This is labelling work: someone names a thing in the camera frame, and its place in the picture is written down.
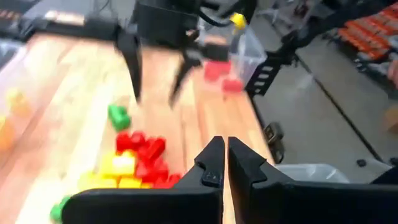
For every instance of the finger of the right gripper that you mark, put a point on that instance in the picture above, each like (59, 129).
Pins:
(133, 56)
(186, 67)

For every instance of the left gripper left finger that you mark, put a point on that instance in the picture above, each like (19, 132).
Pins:
(186, 205)

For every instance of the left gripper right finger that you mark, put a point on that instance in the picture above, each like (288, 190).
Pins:
(295, 205)

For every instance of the red zigzag toy block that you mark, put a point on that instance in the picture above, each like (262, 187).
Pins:
(217, 71)

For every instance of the green toy block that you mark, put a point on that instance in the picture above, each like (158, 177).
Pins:
(119, 118)
(57, 213)

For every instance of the orange square toy block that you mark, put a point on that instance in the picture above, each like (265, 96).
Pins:
(5, 133)

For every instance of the clear plastic bin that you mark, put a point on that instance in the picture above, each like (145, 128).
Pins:
(248, 53)
(311, 172)
(12, 62)

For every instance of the black table-level camera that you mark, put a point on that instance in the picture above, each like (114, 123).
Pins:
(273, 137)

